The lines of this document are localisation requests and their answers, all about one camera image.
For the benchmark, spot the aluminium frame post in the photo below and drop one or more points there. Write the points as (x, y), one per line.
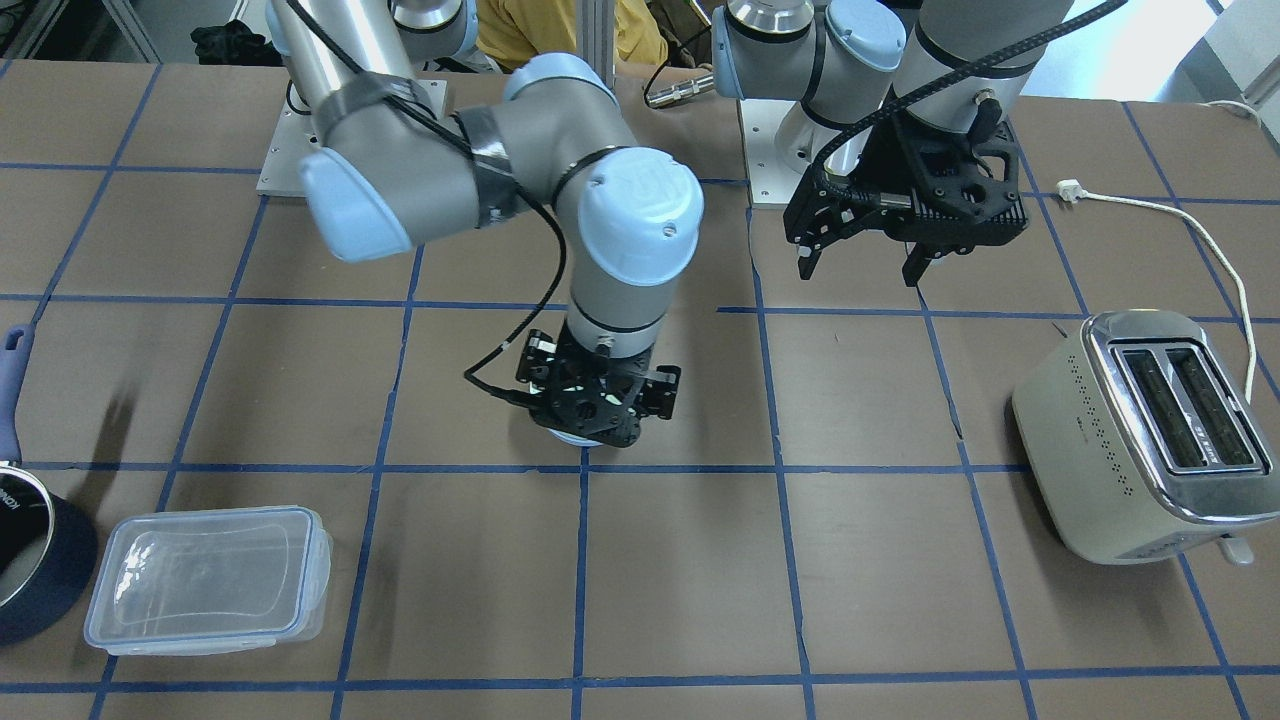
(595, 37)

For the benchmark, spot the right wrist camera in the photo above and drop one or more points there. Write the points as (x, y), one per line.
(660, 390)

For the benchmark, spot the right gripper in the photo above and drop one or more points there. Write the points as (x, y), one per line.
(663, 391)

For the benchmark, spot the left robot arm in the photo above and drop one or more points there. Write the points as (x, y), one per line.
(852, 64)

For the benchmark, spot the white toaster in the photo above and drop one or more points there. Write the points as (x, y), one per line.
(1142, 444)

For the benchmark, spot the person in yellow shirt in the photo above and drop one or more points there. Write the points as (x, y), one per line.
(513, 32)

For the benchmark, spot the blue pot with glass lid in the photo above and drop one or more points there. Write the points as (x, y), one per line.
(48, 545)

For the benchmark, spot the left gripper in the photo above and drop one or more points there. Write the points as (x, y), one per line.
(868, 166)

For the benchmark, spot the blue bowl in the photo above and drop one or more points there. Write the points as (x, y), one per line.
(576, 441)

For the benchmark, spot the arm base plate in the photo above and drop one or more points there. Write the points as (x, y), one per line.
(779, 141)
(294, 139)

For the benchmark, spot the clear plastic container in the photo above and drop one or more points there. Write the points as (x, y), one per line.
(196, 583)

